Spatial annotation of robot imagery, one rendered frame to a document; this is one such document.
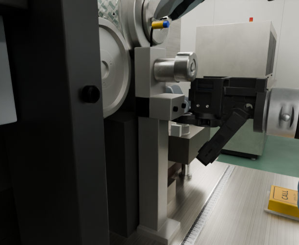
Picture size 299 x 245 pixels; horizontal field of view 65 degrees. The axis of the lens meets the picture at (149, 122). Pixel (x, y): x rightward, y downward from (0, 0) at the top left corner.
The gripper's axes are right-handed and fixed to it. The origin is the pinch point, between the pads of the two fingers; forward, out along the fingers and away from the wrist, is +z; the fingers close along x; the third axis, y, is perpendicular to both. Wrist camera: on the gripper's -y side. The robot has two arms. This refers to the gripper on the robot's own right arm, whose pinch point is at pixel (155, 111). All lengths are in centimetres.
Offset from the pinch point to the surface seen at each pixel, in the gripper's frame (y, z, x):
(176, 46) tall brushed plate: 19, 30, -79
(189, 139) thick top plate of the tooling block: -6.0, -6.0, -3.9
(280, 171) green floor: -109, -29, -246
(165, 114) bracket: 2.5, -8.3, 12.0
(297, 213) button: -17.8, -27.0, -6.4
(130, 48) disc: 11.5, -2.0, 11.1
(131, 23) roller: 14.8, -2.6, 11.6
